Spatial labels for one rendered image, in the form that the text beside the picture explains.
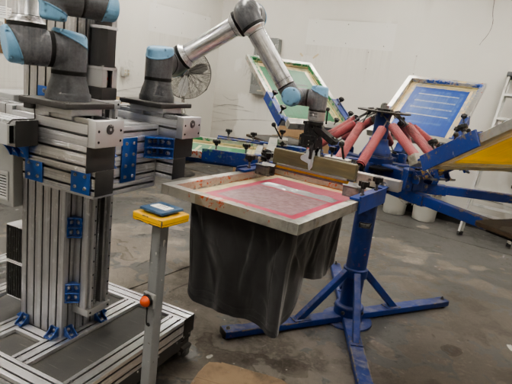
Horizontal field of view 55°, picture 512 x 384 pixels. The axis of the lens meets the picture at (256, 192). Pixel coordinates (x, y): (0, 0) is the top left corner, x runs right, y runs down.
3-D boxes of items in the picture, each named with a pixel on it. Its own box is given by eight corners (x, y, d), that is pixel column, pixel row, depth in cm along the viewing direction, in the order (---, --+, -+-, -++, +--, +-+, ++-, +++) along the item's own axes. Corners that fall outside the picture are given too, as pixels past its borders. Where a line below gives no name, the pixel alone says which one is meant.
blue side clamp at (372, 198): (358, 214, 192) (361, 197, 191) (347, 211, 195) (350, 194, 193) (384, 203, 217) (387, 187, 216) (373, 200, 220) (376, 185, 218)
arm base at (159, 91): (131, 97, 211) (132, 74, 209) (153, 98, 225) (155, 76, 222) (159, 102, 205) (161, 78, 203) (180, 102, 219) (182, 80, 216)
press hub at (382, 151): (364, 343, 283) (409, 107, 252) (305, 318, 304) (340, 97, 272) (386, 319, 316) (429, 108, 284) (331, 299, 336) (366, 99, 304)
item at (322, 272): (278, 337, 175) (295, 225, 165) (270, 334, 177) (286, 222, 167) (333, 298, 213) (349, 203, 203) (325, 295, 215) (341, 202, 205)
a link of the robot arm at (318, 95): (311, 84, 216) (330, 87, 215) (307, 109, 219) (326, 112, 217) (308, 84, 209) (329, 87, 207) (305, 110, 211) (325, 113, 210)
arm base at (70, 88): (34, 96, 168) (35, 66, 165) (68, 97, 181) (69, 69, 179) (67, 102, 162) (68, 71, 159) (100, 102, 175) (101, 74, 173)
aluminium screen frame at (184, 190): (297, 236, 153) (299, 224, 152) (160, 193, 183) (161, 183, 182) (382, 200, 218) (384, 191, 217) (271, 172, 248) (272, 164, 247)
